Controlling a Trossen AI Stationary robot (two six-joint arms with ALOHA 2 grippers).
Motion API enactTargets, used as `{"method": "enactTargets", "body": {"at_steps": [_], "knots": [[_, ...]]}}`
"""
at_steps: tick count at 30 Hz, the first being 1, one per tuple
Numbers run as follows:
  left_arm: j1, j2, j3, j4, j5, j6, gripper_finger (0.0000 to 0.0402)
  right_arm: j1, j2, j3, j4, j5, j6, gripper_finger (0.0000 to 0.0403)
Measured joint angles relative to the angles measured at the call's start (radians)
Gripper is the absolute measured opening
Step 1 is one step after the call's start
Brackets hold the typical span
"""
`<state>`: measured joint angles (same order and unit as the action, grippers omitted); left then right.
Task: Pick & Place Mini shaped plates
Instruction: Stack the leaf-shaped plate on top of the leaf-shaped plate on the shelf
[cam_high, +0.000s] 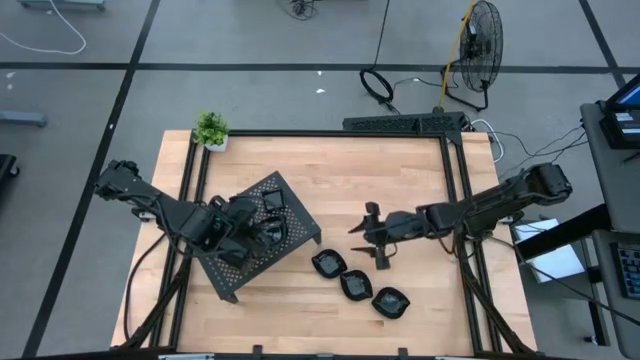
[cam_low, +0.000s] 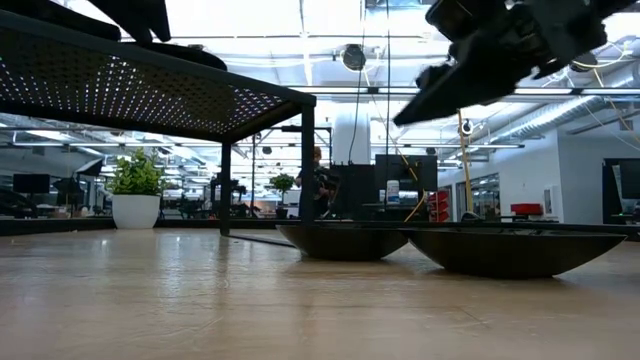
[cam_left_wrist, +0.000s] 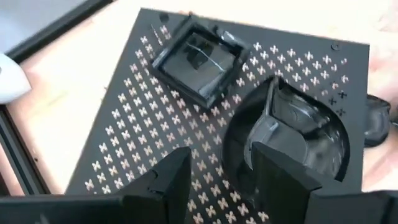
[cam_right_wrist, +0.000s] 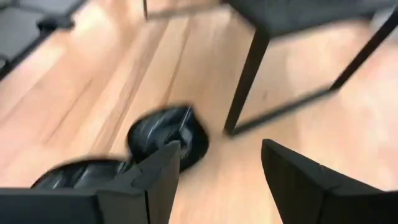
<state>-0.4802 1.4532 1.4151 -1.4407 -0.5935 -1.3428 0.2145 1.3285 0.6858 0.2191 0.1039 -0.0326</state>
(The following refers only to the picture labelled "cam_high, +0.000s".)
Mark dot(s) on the grey cart base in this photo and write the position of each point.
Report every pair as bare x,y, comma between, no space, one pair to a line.
62,4

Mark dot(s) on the small black square plate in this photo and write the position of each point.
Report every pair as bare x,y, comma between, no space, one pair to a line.
273,200

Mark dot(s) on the black perforated electronics box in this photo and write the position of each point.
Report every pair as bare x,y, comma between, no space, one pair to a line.
400,123

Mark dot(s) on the white label strip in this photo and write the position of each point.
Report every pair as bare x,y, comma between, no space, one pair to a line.
185,357

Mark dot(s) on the black monitor with blue screen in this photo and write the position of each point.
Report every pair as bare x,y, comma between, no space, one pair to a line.
625,125

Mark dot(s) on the grey metal bar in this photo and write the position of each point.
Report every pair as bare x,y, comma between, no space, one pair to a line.
22,119

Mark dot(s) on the white box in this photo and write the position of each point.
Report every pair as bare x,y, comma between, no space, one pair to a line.
555,260

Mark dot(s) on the black desk leg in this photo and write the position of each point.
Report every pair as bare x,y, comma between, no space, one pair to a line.
597,320

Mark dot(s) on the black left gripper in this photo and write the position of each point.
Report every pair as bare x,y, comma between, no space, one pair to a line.
242,212

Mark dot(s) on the black clamp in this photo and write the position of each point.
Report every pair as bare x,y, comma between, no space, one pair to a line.
403,353
257,351

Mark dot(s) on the black perforated metal shelf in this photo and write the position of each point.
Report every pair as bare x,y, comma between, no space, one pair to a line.
295,220

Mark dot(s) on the black aluminium table frame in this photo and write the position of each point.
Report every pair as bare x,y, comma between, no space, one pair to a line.
325,133

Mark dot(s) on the grey desk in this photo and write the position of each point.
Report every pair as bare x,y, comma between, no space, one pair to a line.
617,190
607,260

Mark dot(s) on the black leaf-shaped plate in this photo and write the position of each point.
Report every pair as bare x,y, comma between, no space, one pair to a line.
329,264
356,286
390,303
273,234

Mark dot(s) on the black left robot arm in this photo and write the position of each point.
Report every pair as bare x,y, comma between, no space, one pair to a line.
165,212

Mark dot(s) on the black floor fan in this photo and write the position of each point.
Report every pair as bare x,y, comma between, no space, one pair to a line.
481,50

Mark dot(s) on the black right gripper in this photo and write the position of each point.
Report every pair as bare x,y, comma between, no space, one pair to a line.
382,230

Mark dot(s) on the black keyboard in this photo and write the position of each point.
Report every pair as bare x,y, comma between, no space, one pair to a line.
631,272

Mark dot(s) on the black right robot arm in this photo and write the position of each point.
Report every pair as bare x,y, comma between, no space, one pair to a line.
490,205

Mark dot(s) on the green plant in white pot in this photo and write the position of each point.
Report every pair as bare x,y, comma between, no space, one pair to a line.
212,129

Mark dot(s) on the black beam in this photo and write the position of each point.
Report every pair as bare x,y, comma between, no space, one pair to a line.
565,232

